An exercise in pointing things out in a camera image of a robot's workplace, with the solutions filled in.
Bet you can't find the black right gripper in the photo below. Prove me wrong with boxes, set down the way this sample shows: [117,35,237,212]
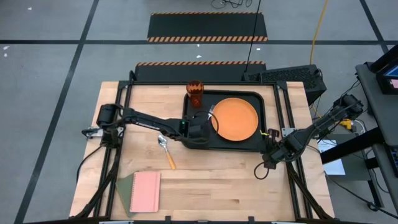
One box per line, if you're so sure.
[262,136,296,162]

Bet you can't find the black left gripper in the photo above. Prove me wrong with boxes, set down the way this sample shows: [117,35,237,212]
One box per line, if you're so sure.
[186,111,218,147]

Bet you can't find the orange translucent plastic cup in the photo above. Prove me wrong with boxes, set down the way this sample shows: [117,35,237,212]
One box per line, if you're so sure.
[185,80,205,109]

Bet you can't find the metal spoon orange handle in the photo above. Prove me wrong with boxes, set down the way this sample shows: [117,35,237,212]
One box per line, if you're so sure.
[157,134,177,171]

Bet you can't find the black plastic tray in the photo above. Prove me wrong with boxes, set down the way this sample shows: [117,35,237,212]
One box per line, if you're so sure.
[182,90,267,152]

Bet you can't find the black hazard-striped floor mat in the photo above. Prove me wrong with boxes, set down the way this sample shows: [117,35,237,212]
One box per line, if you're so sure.
[146,11,269,43]
[134,60,268,83]

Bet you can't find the white paper sheet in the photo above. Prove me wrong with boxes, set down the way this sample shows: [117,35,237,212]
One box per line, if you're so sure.
[317,139,346,176]

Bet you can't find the black computer tower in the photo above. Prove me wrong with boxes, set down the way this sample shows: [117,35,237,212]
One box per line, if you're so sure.
[242,63,328,105]

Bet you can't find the pink spiral notebook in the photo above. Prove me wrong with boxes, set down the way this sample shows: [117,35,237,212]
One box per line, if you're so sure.
[129,170,162,213]

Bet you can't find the grey side desk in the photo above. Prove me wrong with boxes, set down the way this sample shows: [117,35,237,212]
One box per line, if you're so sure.
[355,45,398,179]

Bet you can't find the laptop computer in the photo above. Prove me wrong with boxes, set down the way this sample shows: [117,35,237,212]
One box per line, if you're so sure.
[369,45,398,96]

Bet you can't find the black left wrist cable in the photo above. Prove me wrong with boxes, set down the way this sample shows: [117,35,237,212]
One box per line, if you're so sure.
[192,110,220,135]

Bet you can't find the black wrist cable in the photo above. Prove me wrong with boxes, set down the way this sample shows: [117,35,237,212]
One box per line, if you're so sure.
[192,110,220,135]
[254,161,278,181]

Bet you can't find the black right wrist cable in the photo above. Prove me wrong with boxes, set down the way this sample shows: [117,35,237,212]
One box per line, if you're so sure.
[254,161,278,181]

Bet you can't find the black aluminium table frame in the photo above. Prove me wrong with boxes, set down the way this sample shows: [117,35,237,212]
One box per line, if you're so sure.
[69,70,335,222]

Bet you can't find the black hanging cable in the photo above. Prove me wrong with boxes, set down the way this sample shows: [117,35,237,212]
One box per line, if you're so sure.
[243,0,262,74]

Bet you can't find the black coiled floor cable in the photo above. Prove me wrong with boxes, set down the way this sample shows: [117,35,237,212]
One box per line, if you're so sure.
[210,0,253,10]

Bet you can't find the yellow hanging cable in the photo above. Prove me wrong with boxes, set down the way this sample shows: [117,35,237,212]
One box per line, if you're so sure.
[309,0,330,65]

